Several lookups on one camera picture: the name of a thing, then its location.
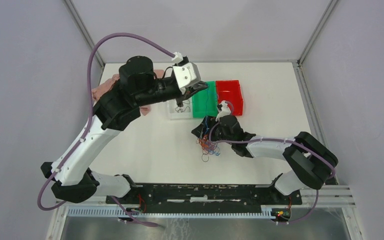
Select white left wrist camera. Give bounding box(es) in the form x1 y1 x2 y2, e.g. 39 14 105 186
172 62 201 93

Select red plastic bin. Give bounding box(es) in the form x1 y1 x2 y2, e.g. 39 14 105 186
215 79 244 116

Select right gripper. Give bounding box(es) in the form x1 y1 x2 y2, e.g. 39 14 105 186
191 114 234 146

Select green plastic bin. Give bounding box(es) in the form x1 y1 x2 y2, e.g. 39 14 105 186
192 81 218 119

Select blue cable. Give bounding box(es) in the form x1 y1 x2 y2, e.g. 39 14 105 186
202 86 220 133

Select orange blue brown cables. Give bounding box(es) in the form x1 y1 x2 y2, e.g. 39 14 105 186
195 130 222 163

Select clear plastic bin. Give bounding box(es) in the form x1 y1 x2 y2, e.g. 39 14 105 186
166 99 193 120

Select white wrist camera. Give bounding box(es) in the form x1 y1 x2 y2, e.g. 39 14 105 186
172 62 201 93
215 100 234 122

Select pink cloth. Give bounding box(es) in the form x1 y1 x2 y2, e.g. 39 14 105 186
91 68 166 117

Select aluminium frame rail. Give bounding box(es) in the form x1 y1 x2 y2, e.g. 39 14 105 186
292 60 363 240

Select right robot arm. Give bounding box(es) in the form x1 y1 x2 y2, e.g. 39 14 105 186
191 115 339 204

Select slotted cable duct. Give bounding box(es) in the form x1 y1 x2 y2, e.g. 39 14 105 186
66 206 276 220

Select brown cable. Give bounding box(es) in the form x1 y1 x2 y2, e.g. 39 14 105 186
173 99 193 115

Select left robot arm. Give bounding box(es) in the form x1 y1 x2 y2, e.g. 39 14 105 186
41 56 208 204

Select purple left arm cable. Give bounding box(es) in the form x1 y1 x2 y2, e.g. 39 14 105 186
36 32 184 228

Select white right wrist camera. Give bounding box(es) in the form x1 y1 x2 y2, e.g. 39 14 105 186
215 100 234 122

